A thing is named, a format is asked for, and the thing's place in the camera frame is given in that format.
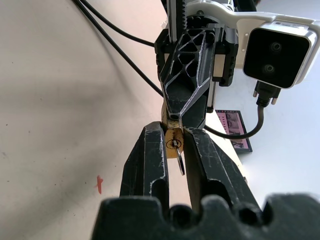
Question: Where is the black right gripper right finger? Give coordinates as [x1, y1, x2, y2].
[183, 126, 263, 211]

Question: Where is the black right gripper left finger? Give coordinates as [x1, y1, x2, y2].
[119, 121, 170, 210]

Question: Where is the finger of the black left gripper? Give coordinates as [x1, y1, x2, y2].
[159, 26, 216, 121]
[180, 84, 210, 130]

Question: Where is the brass padlock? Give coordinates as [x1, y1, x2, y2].
[159, 102, 186, 160]

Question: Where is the silver key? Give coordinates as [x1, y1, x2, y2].
[171, 139, 187, 177]

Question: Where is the black pink card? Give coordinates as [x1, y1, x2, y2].
[215, 109, 254, 153]

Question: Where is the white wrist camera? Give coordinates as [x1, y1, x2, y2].
[186, 0, 320, 90]

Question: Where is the black camera cable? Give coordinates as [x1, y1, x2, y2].
[204, 81, 281, 140]

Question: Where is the thin black cable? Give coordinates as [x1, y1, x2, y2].
[78, 0, 156, 48]
[71, 0, 165, 98]

